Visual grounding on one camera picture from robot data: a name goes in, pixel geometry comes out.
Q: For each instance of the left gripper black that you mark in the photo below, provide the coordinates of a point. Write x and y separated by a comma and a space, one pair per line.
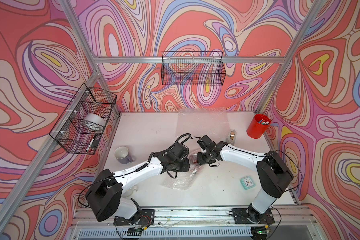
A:
186, 166

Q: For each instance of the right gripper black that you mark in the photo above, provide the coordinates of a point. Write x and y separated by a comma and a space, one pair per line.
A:
200, 160

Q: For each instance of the bubble wrap sheet around mug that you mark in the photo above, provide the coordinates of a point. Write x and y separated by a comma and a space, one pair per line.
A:
184, 180

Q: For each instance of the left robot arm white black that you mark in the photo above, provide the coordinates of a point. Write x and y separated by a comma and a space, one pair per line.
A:
105, 195

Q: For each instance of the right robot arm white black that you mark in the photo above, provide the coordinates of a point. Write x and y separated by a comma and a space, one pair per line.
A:
273, 173

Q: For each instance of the flat bubble wrap sheet stack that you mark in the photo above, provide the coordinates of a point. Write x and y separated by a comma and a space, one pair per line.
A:
199, 122

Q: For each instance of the small green alarm clock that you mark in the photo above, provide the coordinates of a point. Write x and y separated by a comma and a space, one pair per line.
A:
247, 183

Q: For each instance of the red pen holder cup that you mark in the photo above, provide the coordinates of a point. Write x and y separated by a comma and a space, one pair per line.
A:
258, 126

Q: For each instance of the lavender ceramic mug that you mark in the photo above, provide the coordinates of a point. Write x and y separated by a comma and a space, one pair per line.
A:
122, 155

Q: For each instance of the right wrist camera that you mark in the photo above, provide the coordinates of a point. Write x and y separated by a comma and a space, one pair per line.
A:
206, 144

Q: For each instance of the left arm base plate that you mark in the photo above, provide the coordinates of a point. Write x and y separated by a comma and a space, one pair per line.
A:
144, 217

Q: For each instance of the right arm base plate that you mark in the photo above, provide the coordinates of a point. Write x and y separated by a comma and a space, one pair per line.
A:
251, 216

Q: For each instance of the black wire basket back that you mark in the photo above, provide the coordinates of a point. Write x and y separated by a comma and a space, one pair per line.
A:
193, 68

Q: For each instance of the black wire basket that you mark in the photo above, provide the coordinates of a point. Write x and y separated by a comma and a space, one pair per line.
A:
71, 132
193, 68

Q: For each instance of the black wire basket left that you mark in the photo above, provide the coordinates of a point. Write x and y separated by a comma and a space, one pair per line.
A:
71, 132

